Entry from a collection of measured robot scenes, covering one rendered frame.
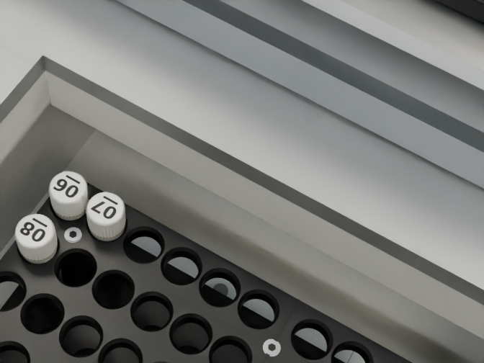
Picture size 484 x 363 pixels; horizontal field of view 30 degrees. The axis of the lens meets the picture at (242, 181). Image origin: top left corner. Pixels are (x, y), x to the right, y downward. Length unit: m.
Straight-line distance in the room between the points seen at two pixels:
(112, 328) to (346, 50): 0.11
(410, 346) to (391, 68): 0.15
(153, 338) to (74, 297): 0.03
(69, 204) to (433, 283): 0.11
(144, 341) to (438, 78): 0.12
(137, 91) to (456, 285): 0.11
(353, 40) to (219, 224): 0.15
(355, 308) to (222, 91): 0.13
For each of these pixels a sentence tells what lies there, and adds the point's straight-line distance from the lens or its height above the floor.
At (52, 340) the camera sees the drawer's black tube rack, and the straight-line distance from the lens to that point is 0.29.
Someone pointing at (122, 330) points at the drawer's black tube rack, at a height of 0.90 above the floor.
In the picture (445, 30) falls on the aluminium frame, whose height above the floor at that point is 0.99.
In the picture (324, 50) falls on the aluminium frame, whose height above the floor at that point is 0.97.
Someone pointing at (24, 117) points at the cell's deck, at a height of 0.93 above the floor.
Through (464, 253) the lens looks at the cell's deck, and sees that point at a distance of 0.26.
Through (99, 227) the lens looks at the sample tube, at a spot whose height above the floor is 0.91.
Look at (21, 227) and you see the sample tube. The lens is 0.29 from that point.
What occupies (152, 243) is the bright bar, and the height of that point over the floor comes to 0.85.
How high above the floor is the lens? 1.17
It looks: 61 degrees down
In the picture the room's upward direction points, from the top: 11 degrees clockwise
